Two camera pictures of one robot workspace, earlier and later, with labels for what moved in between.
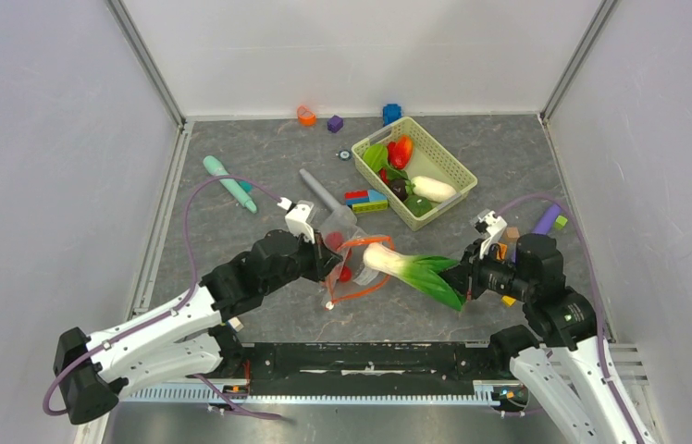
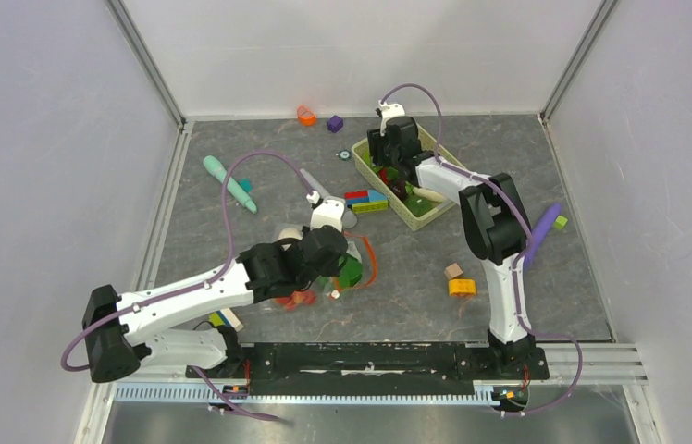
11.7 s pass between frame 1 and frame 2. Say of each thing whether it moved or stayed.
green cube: stayed
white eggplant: stayed
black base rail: stayed
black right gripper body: moved
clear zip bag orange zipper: moved
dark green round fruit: stayed
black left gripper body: stayed
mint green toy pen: stayed
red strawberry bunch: moved
